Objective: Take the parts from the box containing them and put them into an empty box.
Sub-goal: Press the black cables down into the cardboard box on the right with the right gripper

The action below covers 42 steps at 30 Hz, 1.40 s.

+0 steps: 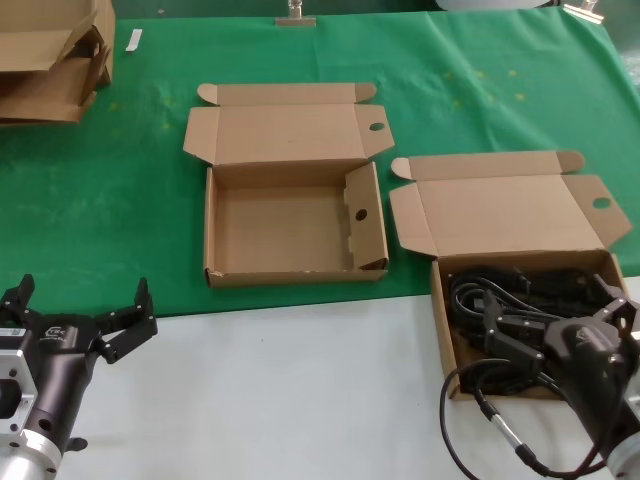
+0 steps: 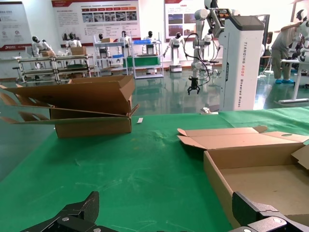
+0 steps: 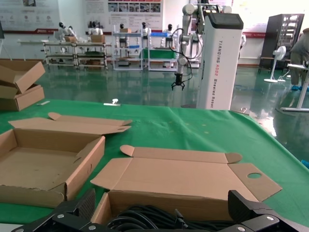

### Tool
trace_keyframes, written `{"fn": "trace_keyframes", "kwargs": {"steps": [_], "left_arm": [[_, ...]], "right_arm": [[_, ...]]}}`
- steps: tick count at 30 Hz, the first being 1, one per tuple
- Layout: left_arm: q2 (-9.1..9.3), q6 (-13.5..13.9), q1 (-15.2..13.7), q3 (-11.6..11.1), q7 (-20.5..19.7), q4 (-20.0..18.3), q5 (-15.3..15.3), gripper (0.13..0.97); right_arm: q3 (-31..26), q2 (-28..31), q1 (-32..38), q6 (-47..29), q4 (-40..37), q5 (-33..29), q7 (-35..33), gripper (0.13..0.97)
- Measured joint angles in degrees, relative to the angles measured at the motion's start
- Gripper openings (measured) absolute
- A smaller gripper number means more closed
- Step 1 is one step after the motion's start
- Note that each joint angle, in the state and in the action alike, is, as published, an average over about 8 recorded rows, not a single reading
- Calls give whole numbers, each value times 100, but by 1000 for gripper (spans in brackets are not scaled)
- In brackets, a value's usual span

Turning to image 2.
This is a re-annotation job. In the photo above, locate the white desk frame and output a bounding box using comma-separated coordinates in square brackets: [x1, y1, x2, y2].
[273, 58, 309, 106]

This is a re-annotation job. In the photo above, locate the green board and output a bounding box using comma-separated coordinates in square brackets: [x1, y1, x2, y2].
[123, 56, 161, 73]

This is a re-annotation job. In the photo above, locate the green table cloth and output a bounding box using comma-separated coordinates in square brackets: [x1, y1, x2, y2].
[0, 106, 309, 232]

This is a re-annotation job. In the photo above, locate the wall poster with dark photos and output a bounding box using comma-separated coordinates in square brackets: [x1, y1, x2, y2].
[164, 0, 209, 43]

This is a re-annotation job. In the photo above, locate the metal tube rack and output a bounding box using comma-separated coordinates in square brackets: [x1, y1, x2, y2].
[17, 54, 96, 84]

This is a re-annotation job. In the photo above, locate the humanoid robot on wheeled base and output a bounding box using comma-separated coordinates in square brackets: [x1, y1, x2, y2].
[163, 32, 186, 73]

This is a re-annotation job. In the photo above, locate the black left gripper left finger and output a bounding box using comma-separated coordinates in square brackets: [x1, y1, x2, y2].
[19, 191, 114, 232]

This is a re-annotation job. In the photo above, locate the person in grey clothes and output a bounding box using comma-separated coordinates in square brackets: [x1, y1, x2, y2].
[271, 22, 303, 86]

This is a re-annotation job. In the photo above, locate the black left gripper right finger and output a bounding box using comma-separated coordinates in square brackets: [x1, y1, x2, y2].
[226, 191, 309, 232]

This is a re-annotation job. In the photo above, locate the silver table clamp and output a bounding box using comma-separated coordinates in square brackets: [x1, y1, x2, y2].
[200, 106, 219, 115]

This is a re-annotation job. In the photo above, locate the white wheeled robot column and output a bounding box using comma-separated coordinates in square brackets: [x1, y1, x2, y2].
[210, 7, 271, 112]

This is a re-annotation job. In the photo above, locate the cardboard box with chipped corner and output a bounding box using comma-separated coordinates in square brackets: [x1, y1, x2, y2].
[177, 125, 309, 229]

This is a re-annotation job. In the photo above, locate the wide wall poster with photos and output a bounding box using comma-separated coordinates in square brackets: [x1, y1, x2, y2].
[51, 0, 141, 47]

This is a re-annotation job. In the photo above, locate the white black humanoid robot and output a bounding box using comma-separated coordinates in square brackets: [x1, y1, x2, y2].
[31, 36, 55, 58]
[118, 30, 132, 58]
[65, 33, 83, 49]
[142, 30, 156, 56]
[290, 9, 309, 64]
[98, 33, 110, 58]

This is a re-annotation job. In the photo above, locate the white standing fan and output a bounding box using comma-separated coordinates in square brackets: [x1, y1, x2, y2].
[259, 43, 275, 78]

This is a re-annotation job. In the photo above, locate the white wall poster red stripe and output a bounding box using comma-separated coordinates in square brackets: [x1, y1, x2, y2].
[0, 1, 32, 52]

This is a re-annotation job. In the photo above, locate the white metal shelf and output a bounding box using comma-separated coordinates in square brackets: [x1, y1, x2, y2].
[93, 39, 128, 78]
[131, 32, 165, 80]

